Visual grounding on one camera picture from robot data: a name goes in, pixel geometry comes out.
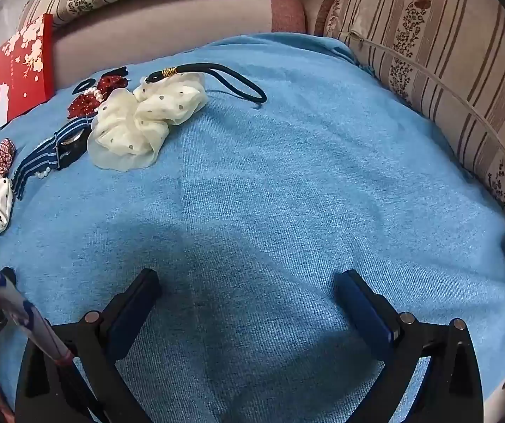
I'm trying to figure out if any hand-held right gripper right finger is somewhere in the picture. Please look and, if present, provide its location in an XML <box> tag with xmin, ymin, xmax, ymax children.
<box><xmin>334</xmin><ymin>269</ymin><xmax>485</xmax><ymax>423</ymax></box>

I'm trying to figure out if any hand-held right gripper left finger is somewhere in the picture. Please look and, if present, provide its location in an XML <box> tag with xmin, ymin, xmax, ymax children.
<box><xmin>17</xmin><ymin>268</ymin><xmax>162</xmax><ymax>423</ymax></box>

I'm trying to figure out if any navy striped ribbon hair bow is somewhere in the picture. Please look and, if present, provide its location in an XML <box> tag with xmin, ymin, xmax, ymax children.
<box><xmin>11</xmin><ymin>117</ymin><xmax>97</xmax><ymax>202</ymax></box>

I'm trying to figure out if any light blue blanket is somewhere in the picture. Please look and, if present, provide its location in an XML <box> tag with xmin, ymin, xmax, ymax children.
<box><xmin>0</xmin><ymin>33</ymin><xmax>505</xmax><ymax>423</ymax></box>

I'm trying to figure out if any white paper tag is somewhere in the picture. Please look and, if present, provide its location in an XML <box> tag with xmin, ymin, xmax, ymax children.
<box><xmin>0</xmin><ymin>81</ymin><xmax>12</xmax><ymax>130</ymax></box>

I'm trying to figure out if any cream dotted chiffon scrunchie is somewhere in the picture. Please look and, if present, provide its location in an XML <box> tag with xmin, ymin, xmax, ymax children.
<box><xmin>87</xmin><ymin>72</ymin><xmax>209</xmax><ymax>172</ymax></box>

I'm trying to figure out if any red box with white blossoms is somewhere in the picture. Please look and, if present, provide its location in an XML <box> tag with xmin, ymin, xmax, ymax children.
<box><xmin>0</xmin><ymin>13</ymin><xmax>55</xmax><ymax>123</ymax></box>

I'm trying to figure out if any large striped floral cushion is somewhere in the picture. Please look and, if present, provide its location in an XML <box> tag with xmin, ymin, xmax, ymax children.
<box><xmin>322</xmin><ymin>0</ymin><xmax>505</xmax><ymax>274</ymax></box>

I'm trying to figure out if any mauve sofa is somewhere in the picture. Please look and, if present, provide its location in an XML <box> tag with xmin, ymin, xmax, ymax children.
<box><xmin>53</xmin><ymin>0</ymin><xmax>308</xmax><ymax>90</ymax></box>

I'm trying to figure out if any black hair tie gold band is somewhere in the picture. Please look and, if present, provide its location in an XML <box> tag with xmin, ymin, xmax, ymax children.
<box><xmin>144</xmin><ymin>62</ymin><xmax>268</xmax><ymax>105</ymax></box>

